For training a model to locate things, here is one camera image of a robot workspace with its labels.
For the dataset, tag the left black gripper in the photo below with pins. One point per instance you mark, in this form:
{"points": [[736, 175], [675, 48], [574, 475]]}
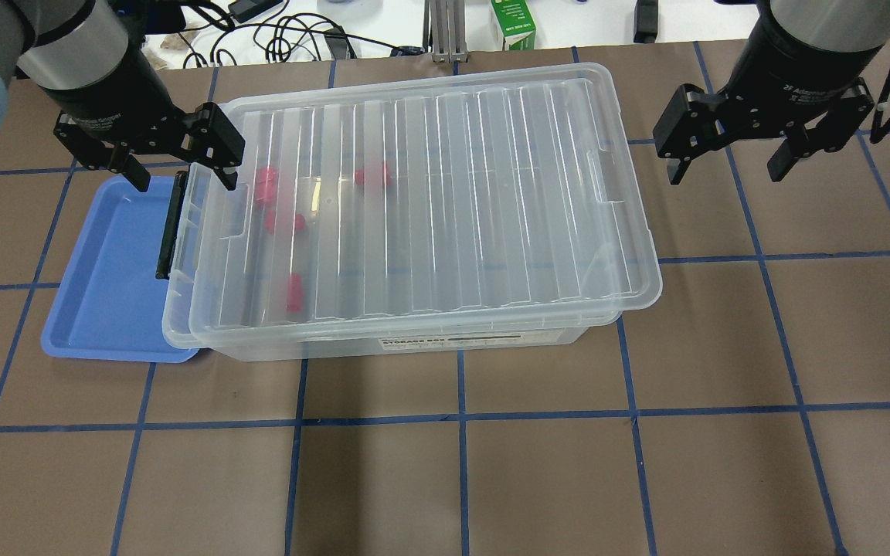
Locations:
{"points": [[109, 91]]}

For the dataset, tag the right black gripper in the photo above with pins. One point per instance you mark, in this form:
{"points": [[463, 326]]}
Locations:
{"points": [[800, 68]]}

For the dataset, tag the red block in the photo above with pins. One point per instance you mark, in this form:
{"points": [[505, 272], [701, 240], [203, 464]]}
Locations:
{"points": [[373, 176], [274, 223], [294, 297], [266, 187]]}

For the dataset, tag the clear plastic box lid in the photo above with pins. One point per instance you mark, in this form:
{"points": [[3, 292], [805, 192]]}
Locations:
{"points": [[542, 148]]}

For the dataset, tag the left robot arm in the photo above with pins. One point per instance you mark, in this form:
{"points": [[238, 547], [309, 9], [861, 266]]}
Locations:
{"points": [[31, 29]]}

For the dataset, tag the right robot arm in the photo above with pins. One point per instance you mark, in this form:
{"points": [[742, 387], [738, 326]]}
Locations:
{"points": [[845, 26]]}

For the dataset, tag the clear plastic storage box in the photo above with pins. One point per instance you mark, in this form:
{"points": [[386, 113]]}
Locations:
{"points": [[383, 271]]}

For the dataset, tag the blue plastic tray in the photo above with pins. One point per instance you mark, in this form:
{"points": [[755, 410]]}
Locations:
{"points": [[110, 303]]}

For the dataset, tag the black power adapter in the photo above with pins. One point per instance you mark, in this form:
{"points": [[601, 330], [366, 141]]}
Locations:
{"points": [[247, 10]]}

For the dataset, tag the green white carton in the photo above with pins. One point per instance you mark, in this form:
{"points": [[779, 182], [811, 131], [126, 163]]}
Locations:
{"points": [[514, 25]]}

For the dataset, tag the black box latch handle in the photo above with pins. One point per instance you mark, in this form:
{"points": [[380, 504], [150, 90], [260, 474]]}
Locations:
{"points": [[170, 231]]}

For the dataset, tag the aluminium frame post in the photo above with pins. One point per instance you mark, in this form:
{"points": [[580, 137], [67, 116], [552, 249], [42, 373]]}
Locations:
{"points": [[444, 31]]}

